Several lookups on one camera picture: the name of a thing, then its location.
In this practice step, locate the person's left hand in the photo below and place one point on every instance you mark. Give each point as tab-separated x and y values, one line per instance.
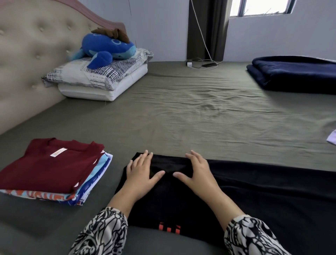
140	181

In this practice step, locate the person's right hand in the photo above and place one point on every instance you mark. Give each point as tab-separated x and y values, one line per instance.
202	181

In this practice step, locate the person's right middle finger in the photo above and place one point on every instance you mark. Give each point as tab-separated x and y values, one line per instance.
197	158

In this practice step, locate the person's left middle finger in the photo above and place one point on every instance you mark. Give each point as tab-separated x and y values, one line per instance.
143	158

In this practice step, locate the person's left thumb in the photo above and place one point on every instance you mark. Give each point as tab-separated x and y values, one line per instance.
157	177

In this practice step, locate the person's right thumb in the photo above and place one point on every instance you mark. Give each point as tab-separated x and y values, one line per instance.
181	177

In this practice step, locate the person's left little finger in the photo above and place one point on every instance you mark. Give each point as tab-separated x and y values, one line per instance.
129	166

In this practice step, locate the person's right little finger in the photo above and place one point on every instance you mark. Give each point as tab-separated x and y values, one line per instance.
208	168

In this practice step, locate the black garment with orange print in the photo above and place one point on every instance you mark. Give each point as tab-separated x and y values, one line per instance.
262	205

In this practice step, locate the person's right forearm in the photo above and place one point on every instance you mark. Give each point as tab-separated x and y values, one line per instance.
244	233

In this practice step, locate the person's left forearm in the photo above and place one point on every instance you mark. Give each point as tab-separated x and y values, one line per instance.
105	231

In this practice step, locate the light blue folded garment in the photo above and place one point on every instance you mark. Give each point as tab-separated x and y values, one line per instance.
98	170

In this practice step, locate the olive green bed sheet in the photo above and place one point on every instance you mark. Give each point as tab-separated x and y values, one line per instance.
196	110

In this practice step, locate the plain white pillow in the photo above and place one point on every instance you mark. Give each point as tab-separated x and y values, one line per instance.
105	93

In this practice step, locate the maroon folded shirt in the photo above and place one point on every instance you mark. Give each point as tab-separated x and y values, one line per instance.
47	170

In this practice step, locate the black white patterned pillow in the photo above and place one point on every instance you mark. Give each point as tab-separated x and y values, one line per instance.
105	75

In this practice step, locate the black phone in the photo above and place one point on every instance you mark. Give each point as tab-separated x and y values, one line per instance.
209	65

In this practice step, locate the orange blue patterned folded garment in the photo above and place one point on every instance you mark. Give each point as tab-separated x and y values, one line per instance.
39	195

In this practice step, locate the blue plush toy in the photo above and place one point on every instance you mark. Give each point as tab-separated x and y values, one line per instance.
105	50

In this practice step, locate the brown plush toy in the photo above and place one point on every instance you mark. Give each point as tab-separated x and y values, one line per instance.
115	33

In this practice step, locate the white cloth piece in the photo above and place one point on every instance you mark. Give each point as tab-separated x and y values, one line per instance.
332	137

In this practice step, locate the navy blue folded blanket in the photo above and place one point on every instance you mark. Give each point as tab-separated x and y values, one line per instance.
296	73

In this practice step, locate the dark curtain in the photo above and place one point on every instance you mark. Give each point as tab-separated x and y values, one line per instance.
207	29

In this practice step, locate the beige tufted headboard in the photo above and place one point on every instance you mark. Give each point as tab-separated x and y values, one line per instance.
28	52

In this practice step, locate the window with dark frame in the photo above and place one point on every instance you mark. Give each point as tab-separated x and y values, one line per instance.
262	6

